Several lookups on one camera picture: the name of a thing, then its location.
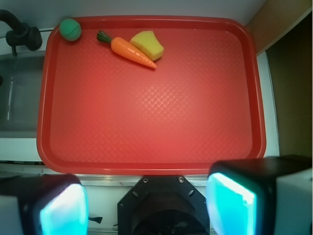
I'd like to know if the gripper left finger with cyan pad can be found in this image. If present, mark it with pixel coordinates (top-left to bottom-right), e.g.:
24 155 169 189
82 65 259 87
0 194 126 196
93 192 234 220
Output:
0 174 89 235

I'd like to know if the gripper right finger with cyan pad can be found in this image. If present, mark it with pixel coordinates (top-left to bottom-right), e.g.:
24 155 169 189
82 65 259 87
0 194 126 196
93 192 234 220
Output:
205 156 313 235

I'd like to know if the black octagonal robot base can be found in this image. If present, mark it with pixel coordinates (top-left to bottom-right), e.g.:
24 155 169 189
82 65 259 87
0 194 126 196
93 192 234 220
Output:
117 176 210 235

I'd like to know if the orange toy carrot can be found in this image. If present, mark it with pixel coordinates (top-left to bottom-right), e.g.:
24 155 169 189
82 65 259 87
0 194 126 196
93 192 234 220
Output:
96 30 157 69

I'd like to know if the red plastic tray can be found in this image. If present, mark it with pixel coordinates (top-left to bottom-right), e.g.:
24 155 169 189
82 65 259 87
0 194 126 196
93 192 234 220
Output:
37 16 266 175

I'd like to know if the grey toy sink basin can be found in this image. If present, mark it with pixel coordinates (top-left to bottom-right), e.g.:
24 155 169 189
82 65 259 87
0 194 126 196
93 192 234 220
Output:
0 51 45 138

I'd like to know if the black toy faucet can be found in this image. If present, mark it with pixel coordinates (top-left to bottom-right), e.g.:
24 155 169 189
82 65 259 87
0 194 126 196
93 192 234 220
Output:
0 9 43 56

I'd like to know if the green toy ball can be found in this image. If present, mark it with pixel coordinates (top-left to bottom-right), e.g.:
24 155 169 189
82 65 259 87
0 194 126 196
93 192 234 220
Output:
59 19 82 42

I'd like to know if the yellow toy cheese wedge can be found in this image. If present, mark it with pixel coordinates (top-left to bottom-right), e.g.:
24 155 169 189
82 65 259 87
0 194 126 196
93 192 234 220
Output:
130 30 164 61

